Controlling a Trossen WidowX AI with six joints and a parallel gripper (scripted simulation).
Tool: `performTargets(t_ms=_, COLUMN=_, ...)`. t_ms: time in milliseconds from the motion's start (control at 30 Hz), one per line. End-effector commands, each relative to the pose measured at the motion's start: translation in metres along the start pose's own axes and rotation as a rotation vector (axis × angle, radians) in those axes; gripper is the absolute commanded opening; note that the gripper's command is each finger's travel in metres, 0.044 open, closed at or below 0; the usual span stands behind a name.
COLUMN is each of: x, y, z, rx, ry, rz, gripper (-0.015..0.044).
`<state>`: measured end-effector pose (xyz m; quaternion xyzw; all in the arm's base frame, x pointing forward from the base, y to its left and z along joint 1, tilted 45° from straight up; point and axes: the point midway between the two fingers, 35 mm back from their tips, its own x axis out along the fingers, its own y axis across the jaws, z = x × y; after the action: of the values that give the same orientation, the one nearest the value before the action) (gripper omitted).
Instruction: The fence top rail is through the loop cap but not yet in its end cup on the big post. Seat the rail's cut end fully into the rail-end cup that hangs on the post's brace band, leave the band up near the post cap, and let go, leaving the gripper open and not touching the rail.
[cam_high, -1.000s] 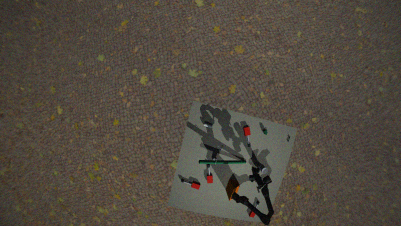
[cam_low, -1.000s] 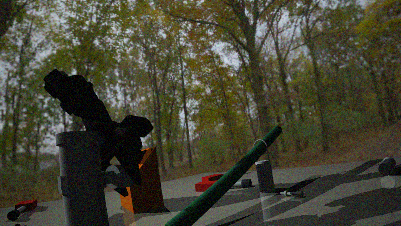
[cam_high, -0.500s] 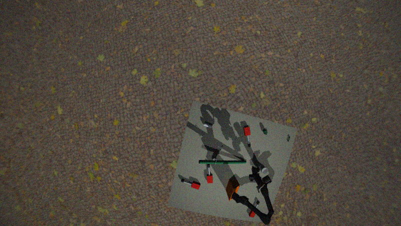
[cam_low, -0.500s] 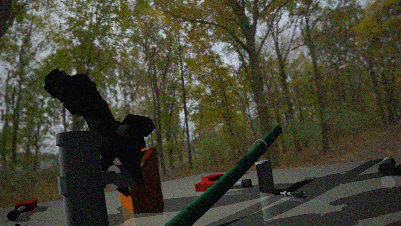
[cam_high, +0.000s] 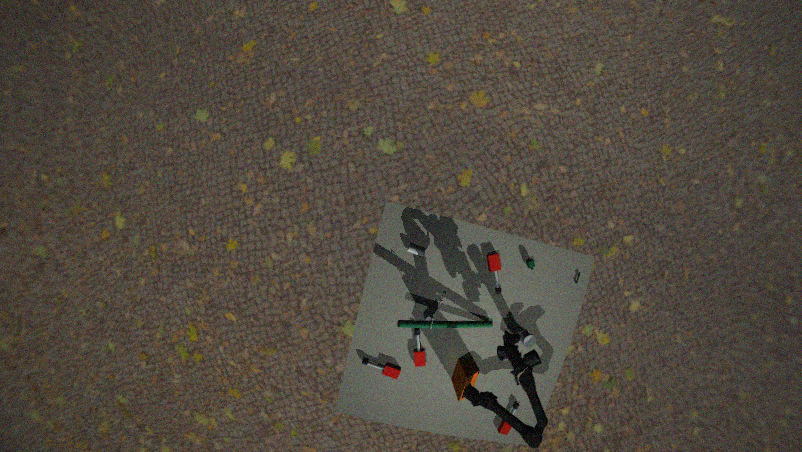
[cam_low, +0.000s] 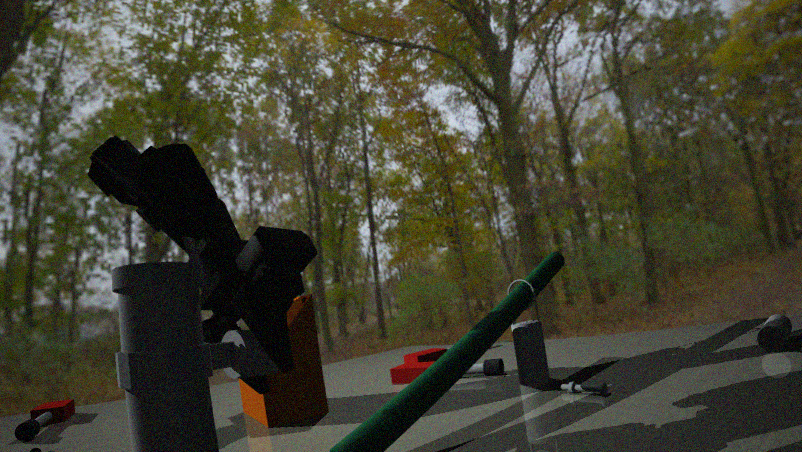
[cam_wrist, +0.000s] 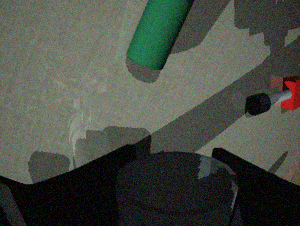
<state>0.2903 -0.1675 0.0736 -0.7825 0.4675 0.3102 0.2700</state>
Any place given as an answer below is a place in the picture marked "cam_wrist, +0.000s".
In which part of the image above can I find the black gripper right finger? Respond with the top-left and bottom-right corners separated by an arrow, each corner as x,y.
211,148 -> 300,226

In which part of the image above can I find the dark green pipe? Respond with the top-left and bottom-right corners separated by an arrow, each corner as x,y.
126,0 -> 195,69

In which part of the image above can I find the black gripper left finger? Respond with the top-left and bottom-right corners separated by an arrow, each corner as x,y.
0,144 -> 135,226

